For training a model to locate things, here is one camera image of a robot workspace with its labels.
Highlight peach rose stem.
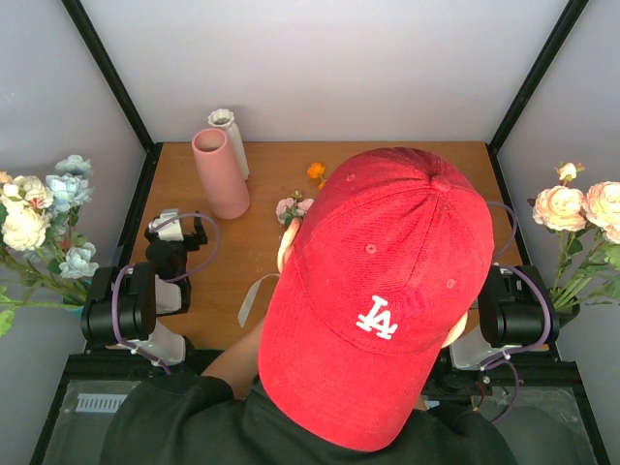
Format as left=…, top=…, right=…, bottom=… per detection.
left=528, top=162, right=619, bottom=306

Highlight black cylinder table edge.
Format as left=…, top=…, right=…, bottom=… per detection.
left=549, top=288, right=580, bottom=328

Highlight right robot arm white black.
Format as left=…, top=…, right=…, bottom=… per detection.
left=449, top=265, right=560, bottom=371

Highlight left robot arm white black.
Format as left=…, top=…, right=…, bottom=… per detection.
left=80, top=209, right=208, bottom=390

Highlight pink cylindrical vase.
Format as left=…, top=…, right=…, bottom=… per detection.
left=191, top=128, right=250, bottom=220

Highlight teal cylindrical vase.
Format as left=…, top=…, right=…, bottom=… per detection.
left=63, top=302, right=84, bottom=319

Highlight mixed flowers in teal vase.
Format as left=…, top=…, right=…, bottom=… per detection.
left=1, top=154, right=99, bottom=334

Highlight white ribbed vase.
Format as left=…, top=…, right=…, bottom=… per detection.
left=207, top=108, right=249, bottom=180

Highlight person left hand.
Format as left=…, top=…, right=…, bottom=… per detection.
left=277, top=218, right=301, bottom=273

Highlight new cream ribbon bow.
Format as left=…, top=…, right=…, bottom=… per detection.
left=237, top=273, right=280, bottom=328

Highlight new pink orange bouquet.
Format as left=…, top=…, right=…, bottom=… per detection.
left=275, top=162, right=326, bottom=228

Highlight person in black shirt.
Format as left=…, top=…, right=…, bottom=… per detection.
left=100, top=297, right=514, bottom=464

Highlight red baseball cap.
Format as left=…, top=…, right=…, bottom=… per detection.
left=259, top=147, right=494, bottom=451

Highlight light blue slotted cable duct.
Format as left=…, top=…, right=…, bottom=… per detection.
left=75, top=393, right=128, bottom=414

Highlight black frame post left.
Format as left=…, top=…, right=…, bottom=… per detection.
left=59, top=0, right=164, bottom=156

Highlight black frame post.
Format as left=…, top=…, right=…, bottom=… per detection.
left=59, top=0, right=164, bottom=156
left=487, top=0, right=590, bottom=157

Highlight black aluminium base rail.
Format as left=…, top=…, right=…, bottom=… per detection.
left=58, top=350, right=584, bottom=400

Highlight black frame post right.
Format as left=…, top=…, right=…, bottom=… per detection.
left=487, top=0, right=590, bottom=157

